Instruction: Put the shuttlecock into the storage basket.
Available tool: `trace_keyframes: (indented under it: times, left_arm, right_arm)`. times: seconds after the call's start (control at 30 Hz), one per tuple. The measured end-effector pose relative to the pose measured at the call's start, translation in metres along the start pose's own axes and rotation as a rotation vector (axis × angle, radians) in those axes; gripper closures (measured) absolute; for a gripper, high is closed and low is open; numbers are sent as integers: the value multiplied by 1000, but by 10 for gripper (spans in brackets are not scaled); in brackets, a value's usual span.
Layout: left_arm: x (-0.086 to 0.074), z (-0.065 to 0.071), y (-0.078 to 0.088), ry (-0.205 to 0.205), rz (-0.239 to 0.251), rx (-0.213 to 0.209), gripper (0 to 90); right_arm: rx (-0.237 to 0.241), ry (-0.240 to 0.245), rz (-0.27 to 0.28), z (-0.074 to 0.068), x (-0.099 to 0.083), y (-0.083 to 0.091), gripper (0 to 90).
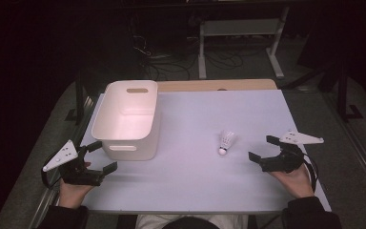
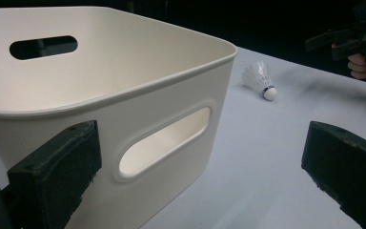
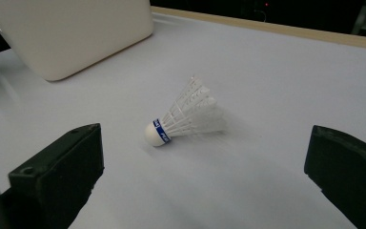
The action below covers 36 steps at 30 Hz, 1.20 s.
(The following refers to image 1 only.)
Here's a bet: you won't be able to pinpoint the person's right hand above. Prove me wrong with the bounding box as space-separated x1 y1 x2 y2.
268 163 315 200

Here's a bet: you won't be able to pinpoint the person's left hand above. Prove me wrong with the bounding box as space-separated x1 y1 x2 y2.
58 161 95 210

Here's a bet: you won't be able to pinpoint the person's head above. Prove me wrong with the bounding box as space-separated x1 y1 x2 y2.
161 216 221 229

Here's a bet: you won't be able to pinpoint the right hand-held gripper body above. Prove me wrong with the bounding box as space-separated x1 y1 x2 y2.
259 129 325 175

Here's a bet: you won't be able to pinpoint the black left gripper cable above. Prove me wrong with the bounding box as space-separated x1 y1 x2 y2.
40 155 62 191

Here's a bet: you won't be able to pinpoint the white feather shuttlecock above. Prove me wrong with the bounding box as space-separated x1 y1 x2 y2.
217 129 236 156

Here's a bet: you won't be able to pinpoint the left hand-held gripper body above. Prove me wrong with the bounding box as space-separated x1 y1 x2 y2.
42 139 105 187

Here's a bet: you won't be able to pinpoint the white metal desk frame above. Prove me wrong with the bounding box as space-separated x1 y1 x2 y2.
197 6 291 80

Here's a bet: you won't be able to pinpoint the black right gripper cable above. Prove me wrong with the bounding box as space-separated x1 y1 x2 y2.
300 152 319 194

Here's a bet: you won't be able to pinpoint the white plastic storage bin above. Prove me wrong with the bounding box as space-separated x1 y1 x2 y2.
91 79 160 161

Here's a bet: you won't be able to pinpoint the black floor cables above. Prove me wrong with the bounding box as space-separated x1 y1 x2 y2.
128 13 247 81

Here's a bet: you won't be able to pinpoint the wooden table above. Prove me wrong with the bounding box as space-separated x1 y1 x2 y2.
156 78 278 94

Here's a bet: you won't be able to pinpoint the person's white shirt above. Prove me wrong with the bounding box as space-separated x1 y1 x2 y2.
134 213 250 229

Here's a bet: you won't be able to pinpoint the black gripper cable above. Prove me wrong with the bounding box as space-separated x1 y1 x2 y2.
300 152 319 194
40 155 62 191

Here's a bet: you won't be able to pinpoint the black metal stand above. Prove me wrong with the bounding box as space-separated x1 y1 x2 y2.
335 61 365 124
64 71 89 126

